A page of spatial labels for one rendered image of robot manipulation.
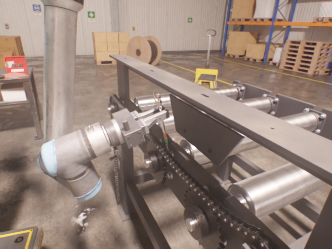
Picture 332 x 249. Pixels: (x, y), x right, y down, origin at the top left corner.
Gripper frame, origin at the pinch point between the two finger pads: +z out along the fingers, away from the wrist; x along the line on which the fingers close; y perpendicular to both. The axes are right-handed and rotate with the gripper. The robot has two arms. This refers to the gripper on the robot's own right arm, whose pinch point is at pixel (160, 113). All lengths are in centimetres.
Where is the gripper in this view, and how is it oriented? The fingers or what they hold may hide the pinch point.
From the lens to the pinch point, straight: 65.7
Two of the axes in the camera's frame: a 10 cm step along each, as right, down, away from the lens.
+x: -4.4, -4.7, 7.6
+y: -1.6, -7.9, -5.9
